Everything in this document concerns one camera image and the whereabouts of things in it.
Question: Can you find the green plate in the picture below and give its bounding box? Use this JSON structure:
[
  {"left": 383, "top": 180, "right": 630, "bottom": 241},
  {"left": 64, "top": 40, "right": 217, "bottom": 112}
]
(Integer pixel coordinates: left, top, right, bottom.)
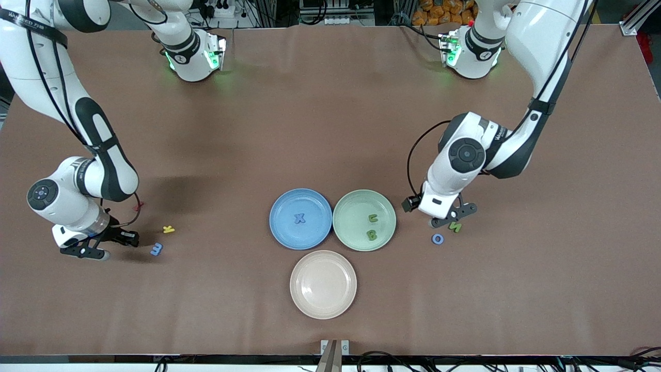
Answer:
[{"left": 333, "top": 189, "right": 397, "bottom": 252}]

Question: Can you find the beige plate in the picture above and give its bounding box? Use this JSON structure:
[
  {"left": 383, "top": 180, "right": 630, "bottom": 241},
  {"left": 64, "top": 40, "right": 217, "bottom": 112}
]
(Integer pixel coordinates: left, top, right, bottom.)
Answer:
[{"left": 290, "top": 250, "right": 357, "bottom": 320}]

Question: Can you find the blue plate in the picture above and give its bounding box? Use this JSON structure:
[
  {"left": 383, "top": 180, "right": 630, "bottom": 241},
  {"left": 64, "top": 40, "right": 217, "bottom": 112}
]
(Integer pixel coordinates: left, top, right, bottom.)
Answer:
[{"left": 269, "top": 188, "right": 333, "bottom": 251}]

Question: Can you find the black table edge strip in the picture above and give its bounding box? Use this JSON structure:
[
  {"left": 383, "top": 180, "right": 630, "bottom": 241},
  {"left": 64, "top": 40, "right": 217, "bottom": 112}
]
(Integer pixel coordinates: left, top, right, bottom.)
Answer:
[{"left": 0, "top": 354, "right": 661, "bottom": 365}]

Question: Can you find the bag of orange fruit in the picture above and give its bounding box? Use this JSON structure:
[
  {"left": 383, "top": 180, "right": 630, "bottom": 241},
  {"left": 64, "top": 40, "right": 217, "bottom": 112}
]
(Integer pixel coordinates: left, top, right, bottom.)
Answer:
[{"left": 412, "top": 0, "right": 478, "bottom": 26}]

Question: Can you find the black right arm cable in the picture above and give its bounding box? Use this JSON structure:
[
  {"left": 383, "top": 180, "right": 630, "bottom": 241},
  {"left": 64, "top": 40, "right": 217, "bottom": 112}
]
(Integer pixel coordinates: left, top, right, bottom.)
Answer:
[{"left": 25, "top": 0, "right": 144, "bottom": 228}]

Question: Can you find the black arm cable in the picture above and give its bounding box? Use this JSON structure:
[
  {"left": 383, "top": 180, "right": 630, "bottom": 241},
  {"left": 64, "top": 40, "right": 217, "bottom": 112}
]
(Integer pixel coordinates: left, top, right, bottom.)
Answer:
[
  {"left": 25, "top": 0, "right": 144, "bottom": 228},
  {"left": 407, "top": 0, "right": 597, "bottom": 199}
]

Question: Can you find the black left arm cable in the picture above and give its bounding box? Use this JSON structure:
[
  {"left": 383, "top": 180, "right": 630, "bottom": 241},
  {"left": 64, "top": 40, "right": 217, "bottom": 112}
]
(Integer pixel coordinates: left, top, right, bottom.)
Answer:
[{"left": 407, "top": 0, "right": 597, "bottom": 199}]

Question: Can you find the black floor cable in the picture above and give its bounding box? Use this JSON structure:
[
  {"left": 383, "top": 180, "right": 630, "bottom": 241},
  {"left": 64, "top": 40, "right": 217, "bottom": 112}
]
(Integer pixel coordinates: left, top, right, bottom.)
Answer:
[{"left": 357, "top": 351, "right": 414, "bottom": 372}]

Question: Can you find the white bracket plate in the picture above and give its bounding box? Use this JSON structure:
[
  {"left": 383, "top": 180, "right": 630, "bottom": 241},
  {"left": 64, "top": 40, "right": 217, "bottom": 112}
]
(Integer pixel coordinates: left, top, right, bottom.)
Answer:
[{"left": 320, "top": 339, "right": 350, "bottom": 356}]

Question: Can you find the metal post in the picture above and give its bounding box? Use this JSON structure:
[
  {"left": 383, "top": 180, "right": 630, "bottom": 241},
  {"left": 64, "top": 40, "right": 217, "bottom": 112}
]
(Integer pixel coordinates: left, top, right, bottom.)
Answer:
[{"left": 316, "top": 339, "right": 344, "bottom": 372}]

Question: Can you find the aluminium frame profile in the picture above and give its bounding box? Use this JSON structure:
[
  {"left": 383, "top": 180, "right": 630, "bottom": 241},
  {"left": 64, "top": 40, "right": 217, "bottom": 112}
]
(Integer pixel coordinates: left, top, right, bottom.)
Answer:
[{"left": 620, "top": 0, "right": 661, "bottom": 37}]

